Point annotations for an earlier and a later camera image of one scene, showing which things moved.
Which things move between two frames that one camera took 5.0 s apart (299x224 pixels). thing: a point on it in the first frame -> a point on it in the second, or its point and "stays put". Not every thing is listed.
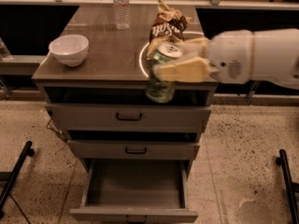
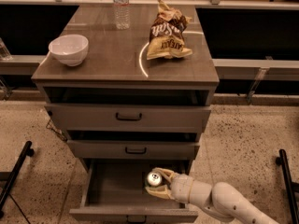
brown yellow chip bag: [167, 27] stays put
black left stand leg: [12, 175] stays put
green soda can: [157, 91] -> [153, 178]
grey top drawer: [129, 117] stays put
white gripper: [230, 58] -> [180, 187]
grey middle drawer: [134, 149] stays put
